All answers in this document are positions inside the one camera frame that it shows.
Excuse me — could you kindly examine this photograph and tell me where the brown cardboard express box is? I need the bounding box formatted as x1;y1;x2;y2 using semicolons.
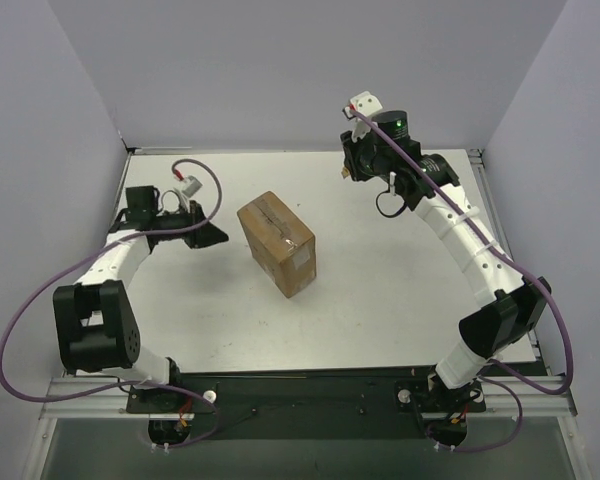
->
237;191;317;298

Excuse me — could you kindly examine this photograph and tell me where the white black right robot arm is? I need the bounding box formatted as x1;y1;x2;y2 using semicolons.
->
340;104;546;391

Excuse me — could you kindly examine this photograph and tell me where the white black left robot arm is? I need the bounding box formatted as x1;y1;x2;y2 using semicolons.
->
53;186;229;412

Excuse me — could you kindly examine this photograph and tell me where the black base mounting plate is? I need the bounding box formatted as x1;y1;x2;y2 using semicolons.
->
126;367;486;443

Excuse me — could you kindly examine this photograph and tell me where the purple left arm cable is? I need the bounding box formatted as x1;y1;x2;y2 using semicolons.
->
0;158;225;448

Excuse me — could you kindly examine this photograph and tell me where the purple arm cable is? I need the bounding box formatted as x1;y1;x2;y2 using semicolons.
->
0;158;225;448
352;110;575;454

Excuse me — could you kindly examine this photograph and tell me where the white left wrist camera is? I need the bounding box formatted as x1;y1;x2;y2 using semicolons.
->
179;175;202;199

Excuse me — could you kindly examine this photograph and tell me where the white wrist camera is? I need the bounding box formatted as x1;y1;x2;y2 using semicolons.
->
179;175;202;199
342;91;384;143

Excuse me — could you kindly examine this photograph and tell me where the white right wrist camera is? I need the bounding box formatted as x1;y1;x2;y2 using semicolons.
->
342;91;384;143

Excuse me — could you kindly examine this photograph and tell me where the aluminium table edge rail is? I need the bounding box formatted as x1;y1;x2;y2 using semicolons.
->
467;148;546;367

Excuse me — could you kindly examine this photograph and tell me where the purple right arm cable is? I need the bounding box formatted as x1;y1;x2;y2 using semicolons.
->
352;110;575;454

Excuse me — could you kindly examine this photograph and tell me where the aluminium front frame rail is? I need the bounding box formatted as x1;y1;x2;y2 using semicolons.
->
41;376;577;421

